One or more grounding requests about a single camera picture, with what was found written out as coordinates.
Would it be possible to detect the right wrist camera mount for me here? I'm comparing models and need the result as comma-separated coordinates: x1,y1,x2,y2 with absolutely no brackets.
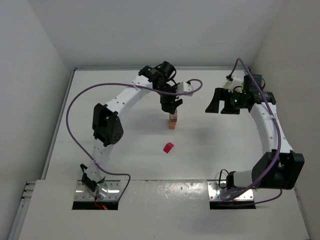
227,75,244,93

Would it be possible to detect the magenta roof block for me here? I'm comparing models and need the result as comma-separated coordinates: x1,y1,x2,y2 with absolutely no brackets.
163,142,174,154

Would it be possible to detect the orange cube block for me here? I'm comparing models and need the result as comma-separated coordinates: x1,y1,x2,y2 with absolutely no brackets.
168,122,176,130

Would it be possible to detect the metal base plate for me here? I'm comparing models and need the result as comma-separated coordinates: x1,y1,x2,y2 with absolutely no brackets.
207,180,255,201
73,180,120,202

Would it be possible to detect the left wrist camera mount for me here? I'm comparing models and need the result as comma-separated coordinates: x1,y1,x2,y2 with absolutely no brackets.
176,81,194,97

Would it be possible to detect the natural wood cube block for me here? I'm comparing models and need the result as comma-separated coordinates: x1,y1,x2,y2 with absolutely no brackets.
169,109,178,119

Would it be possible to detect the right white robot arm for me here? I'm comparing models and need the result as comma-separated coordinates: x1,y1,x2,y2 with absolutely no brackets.
205,74,305,190

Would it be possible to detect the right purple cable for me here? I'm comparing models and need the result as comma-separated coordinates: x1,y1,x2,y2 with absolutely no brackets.
219,57,283,205

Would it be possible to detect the green plastic bowl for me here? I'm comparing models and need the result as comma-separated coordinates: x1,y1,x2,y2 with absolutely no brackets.
224,81,231,90

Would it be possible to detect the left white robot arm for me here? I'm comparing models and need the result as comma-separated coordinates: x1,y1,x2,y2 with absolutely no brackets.
80,61,183,193

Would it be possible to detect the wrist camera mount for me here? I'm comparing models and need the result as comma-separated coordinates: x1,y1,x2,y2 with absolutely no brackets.
176,81,194,97
227,75,244,93

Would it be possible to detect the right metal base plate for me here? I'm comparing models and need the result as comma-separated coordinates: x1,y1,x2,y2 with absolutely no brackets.
207,180,255,201

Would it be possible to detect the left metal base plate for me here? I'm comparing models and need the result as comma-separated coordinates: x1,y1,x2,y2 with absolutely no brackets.
73,180,120,202

